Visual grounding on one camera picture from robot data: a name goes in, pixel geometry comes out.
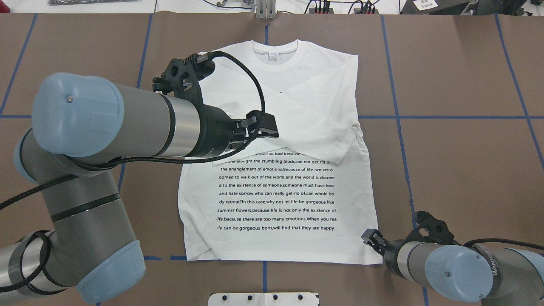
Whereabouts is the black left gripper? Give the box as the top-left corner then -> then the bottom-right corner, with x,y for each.
200,105 -> 279,158

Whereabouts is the white printed t-shirt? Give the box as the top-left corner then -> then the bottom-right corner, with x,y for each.
178,40 -> 383,265

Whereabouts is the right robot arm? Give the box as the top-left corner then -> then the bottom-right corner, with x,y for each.
361,229 -> 543,306

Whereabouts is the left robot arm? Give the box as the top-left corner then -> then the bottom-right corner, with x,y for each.
1,71 -> 278,306

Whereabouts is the white mounting plate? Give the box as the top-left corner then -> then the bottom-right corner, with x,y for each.
207,292 -> 320,306

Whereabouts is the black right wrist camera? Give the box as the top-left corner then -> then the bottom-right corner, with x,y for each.
406,211 -> 460,246

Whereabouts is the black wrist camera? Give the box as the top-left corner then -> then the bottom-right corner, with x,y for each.
406,211 -> 460,246
152,54 -> 215,105

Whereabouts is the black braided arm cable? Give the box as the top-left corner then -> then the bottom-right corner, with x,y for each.
0,51 -> 266,211

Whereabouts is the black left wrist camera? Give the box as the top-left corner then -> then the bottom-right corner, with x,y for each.
152,54 -> 215,105

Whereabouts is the aluminium frame post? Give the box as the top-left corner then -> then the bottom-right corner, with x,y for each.
253,0 -> 277,20

